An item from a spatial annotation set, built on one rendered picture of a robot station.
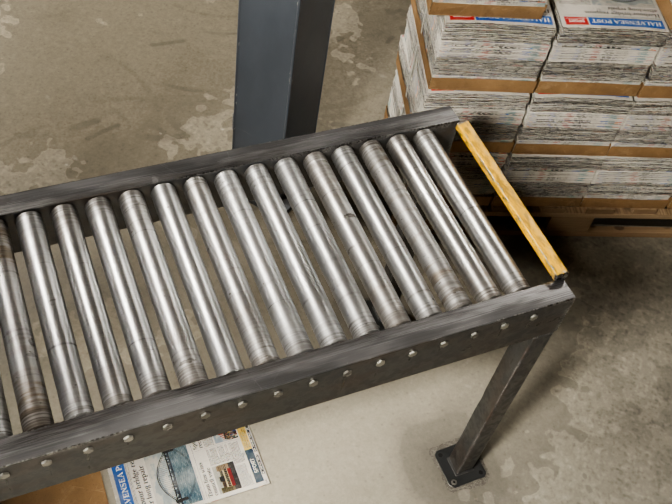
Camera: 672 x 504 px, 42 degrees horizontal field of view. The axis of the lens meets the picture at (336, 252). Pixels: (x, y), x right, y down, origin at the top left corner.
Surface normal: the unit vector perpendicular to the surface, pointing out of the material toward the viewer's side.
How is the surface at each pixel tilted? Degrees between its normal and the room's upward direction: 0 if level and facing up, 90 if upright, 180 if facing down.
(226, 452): 0
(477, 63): 90
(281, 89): 90
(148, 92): 0
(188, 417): 90
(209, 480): 1
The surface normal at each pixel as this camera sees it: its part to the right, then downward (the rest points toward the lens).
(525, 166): 0.09, 0.80
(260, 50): -0.54, 0.62
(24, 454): 0.12, -0.61
